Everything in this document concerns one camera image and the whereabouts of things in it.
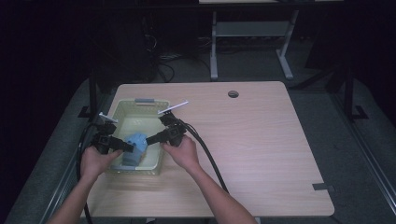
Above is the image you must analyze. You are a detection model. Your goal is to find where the light blue knit glove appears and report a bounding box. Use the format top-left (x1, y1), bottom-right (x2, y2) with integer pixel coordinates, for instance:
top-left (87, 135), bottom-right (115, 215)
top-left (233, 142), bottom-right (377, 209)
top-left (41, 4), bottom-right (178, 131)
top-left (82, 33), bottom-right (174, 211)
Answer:
top-left (124, 133), bottom-right (149, 154)

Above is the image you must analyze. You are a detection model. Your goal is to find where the person's right hand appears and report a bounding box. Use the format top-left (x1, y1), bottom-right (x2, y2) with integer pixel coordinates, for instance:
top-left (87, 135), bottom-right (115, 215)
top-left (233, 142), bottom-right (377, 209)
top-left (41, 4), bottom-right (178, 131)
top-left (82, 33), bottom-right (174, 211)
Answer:
top-left (161, 134), bottom-right (202, 173)

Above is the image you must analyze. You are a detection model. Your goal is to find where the black cable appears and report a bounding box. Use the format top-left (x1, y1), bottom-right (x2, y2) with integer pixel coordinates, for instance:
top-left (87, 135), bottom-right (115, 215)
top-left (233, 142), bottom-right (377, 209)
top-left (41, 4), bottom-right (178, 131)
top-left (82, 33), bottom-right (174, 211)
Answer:
top-left (178, 119), bottom-right (232, 194)
top-left (76, 122), bottom-right (95, 224)

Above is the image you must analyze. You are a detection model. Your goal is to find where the metal floor rail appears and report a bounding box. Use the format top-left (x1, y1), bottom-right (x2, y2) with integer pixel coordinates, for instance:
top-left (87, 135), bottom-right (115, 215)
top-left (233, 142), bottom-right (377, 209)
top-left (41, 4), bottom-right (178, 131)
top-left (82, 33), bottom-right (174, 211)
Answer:
top-left (331, 92), bottom-right (396, 216)

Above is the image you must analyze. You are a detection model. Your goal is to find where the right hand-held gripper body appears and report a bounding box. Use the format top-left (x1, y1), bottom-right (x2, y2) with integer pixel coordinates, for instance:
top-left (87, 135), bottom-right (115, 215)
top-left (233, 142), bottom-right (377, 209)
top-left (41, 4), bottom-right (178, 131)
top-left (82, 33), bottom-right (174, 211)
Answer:
top-left (157, 100), bottom-right (191, 147)

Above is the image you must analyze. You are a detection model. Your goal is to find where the pale yellow plastic basket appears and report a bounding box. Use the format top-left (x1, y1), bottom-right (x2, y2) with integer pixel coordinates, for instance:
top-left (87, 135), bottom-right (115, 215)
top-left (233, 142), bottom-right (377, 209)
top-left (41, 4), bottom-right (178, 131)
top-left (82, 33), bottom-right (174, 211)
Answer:
top-left (106, 98), bottom-right (171, 176)

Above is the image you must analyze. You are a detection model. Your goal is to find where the black metal stand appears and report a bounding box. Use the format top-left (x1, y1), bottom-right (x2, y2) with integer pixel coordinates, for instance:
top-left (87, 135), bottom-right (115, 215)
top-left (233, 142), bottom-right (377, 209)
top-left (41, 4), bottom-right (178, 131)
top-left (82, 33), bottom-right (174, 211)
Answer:
top-left (326, 62), bottom-right (370, 122)
top-left (78, 66), bottom-right (108, 119)

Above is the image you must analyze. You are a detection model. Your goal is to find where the person's left hand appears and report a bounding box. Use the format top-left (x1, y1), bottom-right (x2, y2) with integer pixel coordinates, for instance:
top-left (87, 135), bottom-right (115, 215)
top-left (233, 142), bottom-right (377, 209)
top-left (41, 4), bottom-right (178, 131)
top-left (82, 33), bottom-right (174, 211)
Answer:
top-left (79, 145), bottom-right (124, 185)

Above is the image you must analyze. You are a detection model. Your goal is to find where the tangle of floor cables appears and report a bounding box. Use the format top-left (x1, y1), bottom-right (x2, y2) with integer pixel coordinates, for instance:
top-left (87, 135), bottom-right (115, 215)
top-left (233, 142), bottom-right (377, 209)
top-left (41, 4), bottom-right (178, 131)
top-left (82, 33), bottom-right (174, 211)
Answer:
top-left (141, 34), bottom-right (213, 83)

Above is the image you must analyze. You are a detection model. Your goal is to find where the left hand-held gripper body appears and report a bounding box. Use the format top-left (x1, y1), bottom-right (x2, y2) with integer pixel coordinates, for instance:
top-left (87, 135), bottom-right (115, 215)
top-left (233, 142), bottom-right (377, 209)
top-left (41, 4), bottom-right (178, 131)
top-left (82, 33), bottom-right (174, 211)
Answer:
top-left (90, 111), bottom-right (121, 155)

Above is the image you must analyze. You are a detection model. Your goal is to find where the grey metal stand frame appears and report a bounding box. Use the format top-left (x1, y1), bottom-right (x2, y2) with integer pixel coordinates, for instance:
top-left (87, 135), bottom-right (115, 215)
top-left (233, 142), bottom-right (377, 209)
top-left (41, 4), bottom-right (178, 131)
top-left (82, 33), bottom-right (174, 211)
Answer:
top-left (209, 10), bottom-right (300, 82)

